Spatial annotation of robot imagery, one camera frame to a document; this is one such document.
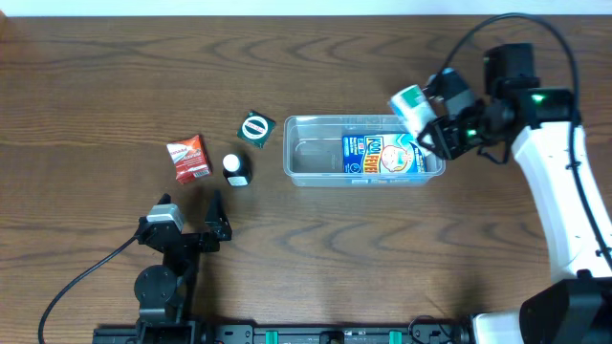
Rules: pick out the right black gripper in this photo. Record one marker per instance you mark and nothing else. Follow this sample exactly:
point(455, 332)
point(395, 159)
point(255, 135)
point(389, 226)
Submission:
point(449, 137)

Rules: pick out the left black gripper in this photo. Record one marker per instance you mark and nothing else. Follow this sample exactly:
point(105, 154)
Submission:
point(219, 226)

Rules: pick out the white green medicine box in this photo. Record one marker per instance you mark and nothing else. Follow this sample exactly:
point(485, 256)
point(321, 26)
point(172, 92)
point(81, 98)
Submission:
point(411, 106)

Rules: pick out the red sachet packet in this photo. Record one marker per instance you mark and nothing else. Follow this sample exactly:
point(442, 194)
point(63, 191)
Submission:
point(190, 159)

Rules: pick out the blue Kool Fever box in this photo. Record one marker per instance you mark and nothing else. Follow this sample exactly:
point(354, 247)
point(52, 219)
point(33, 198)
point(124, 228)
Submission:
point(390, 153)

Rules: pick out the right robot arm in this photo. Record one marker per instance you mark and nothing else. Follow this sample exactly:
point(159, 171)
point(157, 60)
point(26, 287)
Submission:
point(541, 132)

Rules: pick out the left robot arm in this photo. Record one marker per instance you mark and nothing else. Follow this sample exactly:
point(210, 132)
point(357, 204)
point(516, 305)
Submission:
point(165, 291)

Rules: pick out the clear plastic container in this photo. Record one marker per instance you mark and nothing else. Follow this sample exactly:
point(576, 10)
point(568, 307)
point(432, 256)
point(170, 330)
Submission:
point(313, 156)

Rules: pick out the dark bottle white cap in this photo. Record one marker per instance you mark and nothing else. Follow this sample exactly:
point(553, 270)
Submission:
point(236, 172)

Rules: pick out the green square packet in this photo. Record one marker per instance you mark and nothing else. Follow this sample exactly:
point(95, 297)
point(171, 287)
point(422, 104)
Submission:
point(256, 129)

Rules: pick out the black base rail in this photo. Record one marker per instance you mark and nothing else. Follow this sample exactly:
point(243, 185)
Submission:
point(421, 330)

